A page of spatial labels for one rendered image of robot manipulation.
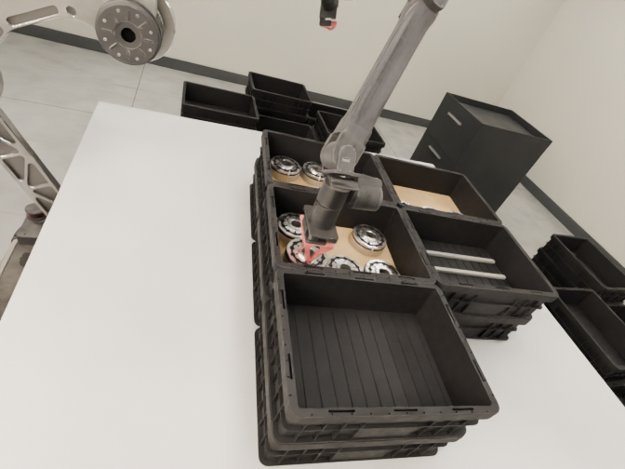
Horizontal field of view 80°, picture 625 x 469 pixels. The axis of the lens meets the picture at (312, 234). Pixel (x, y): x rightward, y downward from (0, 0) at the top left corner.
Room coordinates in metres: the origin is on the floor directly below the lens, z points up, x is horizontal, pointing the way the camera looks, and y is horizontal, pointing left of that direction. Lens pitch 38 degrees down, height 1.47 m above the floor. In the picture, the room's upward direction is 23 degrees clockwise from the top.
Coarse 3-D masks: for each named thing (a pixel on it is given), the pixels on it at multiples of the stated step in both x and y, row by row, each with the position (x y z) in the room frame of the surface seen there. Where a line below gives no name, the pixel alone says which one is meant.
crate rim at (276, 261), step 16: (272, 192) 0.78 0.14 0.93; (304, 192) 0.84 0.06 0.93; (272, 208) 0.71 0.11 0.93; (400, 208) 0.96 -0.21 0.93; (272, 224) 0.66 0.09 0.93; (272, 240) 0.62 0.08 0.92; (416, 240) 0.83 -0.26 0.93; (272, 256) 0.58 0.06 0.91; (336, 272) 0.59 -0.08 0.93; (352, 272) 0.61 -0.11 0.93; (368, 272) 0.64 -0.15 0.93
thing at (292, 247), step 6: (294, 240) 0.67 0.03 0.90; (300, 240) 0.69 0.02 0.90; (288, 246) 0.65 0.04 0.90; (294, 246) 0.65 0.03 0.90; (312, 246) 0.68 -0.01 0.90; (288, 252) 0.63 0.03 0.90; (294, 252) 0.63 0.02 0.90; (288, 258) 0.61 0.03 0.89; (294, 258) 0.62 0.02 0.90; (300, 258) 0.63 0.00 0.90; (318, 258) 0.65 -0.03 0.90; (324, 258) 0.66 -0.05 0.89; (306, 264) 0.62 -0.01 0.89; (318, 264) 0.63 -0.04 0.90; (324, 264) 0.64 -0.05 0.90
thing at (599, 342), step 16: (560, 288) 1.45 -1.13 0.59; (576, 288) 1.50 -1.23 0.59; (544, 304) 1.40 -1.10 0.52; (560, 304) 1.35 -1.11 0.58; (576, 304) 1.54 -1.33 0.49; (592, 304) 1.51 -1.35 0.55; (560, 320) 1.31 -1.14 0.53; (576, 320) 1.27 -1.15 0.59; (592, 320) 1.46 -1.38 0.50; (608, 320) 1.42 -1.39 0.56; (576, 336) 1.24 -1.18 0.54; (592, 336) 1.35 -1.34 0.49; (608, 336) 1.38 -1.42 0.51; (624, 336) 1.35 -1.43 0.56; (592, 352) 1.17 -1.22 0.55; (608, 352) 1.29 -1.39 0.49; (624, 352) 1.30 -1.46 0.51; (608, 368) 1.10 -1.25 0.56; (624, 368) 1.09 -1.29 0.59
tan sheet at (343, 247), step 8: (344, 232) 0.88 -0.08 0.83; (280, 240) 0.73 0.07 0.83; (344, 240) 0.84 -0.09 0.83; (280, 248) 0.70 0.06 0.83; (336, 248) 0.79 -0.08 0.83; (344, 248) 0.81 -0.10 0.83; (352, 248) 0.82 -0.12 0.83; (384, 248) 0.88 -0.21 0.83; (328, 256) 0.75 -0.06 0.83; (352, 256) 0.79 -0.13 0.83; (360, 256) 0.80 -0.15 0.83; (368, 256) 0.82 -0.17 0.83; (376, 256) 0.83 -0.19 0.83; (384, 256) 0.85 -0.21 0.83; (360, 264) 0.77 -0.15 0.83; (392, 264) 0.83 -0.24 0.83
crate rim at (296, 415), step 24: (432, 288) 0.67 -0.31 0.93; (288, 336) 0.39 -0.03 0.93; (288, 384) 0.31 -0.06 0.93; (288, 408) 0.28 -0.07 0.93; (312, 408) 0.29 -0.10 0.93; (336, 408) 0.31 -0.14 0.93; (360, 408) 0.32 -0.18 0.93; (384, 408) 0.34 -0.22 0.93; (408, 408) 0.36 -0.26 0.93; (432, 408) 0.37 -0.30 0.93; (456, 408) 0.39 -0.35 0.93; (480, 408) 0.41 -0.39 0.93
